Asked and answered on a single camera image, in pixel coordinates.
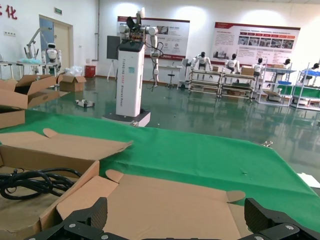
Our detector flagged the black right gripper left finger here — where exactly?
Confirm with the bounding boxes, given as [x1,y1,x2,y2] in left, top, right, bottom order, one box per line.
[24,196,113,240]

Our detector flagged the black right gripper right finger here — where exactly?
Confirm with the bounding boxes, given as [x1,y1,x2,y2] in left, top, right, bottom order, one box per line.
[239,197,320,240]

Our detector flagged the black power cable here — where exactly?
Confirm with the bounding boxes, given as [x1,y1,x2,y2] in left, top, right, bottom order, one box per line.
[0,167,82,201]

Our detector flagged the open flat cardboard box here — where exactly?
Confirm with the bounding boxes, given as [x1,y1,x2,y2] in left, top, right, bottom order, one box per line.
[56,169,253,240]
[0,128,135,240]

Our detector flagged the white robot parts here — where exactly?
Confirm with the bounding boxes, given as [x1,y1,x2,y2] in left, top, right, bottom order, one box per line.
[75,99,95,109]

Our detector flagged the green table cloth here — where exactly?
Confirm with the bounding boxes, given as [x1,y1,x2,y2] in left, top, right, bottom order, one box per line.
[0,107,320,237]

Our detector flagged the open cardboard carton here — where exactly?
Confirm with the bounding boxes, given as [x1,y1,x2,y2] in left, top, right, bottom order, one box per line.
[58,74,87,93]

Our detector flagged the metal tube rack workbench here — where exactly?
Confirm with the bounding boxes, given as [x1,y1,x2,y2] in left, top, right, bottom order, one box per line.
[187,68,223,96]
[219,72,257,101]

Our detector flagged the red bin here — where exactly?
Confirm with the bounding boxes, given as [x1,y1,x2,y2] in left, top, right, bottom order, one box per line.
[84,65,97,78]

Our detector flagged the white shelf rack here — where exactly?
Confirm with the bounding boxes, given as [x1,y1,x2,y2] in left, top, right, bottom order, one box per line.
[291,69,320,111]
[256,65,297,106]

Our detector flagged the clear plastic bags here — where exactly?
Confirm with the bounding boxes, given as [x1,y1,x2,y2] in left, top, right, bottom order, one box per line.
[63,65,85,77]

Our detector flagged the blue cloth pile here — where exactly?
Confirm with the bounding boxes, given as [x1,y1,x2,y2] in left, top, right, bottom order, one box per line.
[18,57,42,65]

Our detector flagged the white round-head humanoid robot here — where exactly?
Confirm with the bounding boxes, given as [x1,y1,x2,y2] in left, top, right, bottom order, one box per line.
[41,42,62,76]

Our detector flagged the black stool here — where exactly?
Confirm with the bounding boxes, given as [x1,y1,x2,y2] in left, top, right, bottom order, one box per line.
[166,67,176,89]

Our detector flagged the black screen on stand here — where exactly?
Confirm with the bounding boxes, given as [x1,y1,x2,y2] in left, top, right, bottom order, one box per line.
[106,35,121,81]

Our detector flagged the wide red white info board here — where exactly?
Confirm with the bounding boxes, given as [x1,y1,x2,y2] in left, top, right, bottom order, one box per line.
[213,21,302,66]

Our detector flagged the white tube frame workbench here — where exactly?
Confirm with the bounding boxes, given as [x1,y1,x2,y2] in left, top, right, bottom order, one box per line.
[0,59,62,82]

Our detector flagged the beige door with frame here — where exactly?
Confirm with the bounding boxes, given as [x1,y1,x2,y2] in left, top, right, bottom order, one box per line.
[39,14,75,76]

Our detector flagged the grey wall pipe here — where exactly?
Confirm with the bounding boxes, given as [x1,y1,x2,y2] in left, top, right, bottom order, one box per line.
[96,0,101,76]

